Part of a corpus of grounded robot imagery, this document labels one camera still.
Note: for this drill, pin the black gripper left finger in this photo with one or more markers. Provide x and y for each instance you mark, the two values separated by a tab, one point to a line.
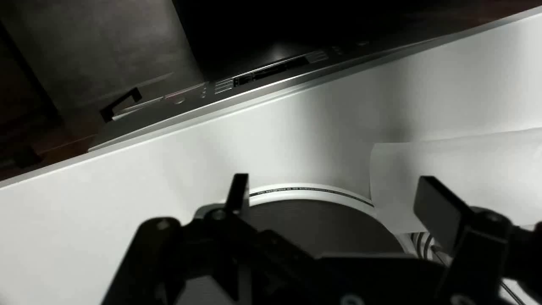
237	199

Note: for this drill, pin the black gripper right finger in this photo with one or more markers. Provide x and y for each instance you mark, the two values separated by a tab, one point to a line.
441	213

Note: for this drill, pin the clear plastic napkin holder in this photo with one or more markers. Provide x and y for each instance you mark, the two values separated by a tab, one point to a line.
498	172

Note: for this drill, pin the round black turntable white rim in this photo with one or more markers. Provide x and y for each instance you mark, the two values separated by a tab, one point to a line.
320	221

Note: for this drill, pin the dark dishwasher front with handle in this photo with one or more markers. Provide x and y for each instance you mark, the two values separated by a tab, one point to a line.
70	64

